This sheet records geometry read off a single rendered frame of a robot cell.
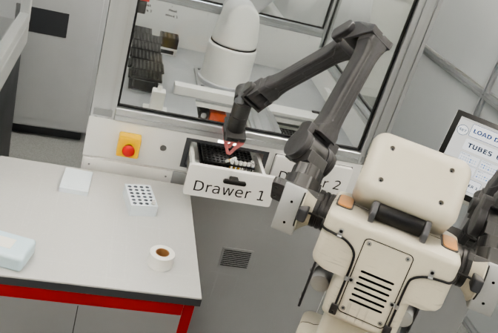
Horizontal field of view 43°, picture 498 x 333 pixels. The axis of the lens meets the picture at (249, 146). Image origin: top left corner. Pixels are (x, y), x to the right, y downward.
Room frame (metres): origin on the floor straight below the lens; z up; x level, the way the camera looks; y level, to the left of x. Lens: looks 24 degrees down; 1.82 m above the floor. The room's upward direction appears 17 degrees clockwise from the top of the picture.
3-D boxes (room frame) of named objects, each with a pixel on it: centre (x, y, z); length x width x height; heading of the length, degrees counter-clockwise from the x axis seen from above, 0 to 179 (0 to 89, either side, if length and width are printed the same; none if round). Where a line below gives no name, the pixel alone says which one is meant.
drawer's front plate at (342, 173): (2.01, -0.24, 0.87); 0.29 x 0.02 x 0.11; 105
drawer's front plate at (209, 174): (1.77, 0.02, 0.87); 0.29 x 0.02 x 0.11; 105
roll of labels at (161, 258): (1.42, 0.14, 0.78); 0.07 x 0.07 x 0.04
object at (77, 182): (1.69, 0.49, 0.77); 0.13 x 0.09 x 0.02; 13
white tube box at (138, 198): (1.68, 0.28, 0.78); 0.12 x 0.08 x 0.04; 27
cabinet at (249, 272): (2.41, 0.15, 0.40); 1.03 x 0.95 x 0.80; 105
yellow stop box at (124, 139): (1.83, 0.38, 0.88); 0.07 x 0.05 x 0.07; 105
